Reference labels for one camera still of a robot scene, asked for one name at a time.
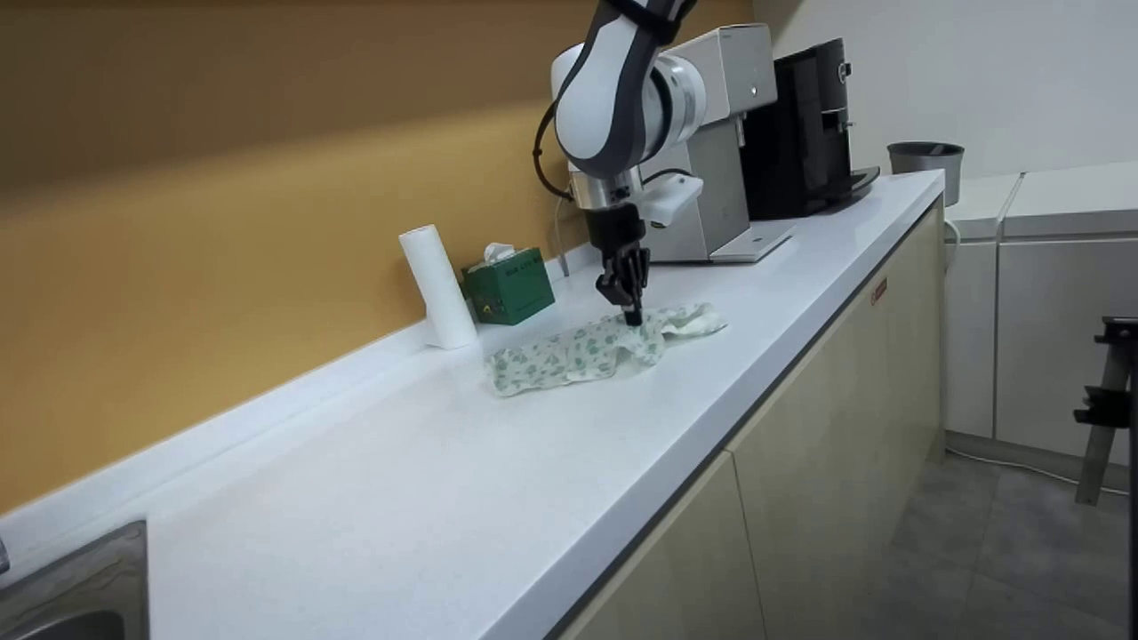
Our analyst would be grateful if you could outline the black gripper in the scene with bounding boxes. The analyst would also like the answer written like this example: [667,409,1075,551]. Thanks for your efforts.
[582,199,654,330]

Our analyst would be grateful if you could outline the white green patterned towel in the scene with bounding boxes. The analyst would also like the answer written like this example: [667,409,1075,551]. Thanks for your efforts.
[480,299,727,402]

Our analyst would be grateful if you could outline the green tissue box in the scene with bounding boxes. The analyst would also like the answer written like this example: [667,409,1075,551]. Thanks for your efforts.
[460,237,559,330]

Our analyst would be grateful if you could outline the white paper roll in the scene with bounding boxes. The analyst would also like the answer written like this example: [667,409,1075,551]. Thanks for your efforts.
[394,219,483,356]

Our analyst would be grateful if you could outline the black coffee machine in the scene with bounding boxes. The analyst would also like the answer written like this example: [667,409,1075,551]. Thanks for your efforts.
[742,36,884,223]

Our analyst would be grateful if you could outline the silver water dispenser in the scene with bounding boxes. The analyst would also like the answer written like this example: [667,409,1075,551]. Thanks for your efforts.
[635,17,797,267]

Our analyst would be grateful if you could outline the beige cabinet door with sticker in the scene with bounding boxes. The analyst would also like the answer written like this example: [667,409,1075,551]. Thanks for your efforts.
[724,199,951,640]

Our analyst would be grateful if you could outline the grey trash bin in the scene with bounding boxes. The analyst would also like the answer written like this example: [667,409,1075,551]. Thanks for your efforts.
[884,139,968,212]

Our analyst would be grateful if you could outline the white low cabinet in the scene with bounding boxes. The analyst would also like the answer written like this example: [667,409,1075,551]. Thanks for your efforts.
[942,158,1138,471]

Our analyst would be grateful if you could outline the black tripod stand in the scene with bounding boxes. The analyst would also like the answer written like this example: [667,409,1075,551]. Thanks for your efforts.
[1071,313,1138,513]

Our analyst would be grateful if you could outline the steel sink basin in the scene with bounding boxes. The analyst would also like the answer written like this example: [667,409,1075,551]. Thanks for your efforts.
[0,514,151,640]

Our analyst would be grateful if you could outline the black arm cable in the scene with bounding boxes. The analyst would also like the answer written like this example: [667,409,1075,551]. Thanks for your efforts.
[531,45,596,207]

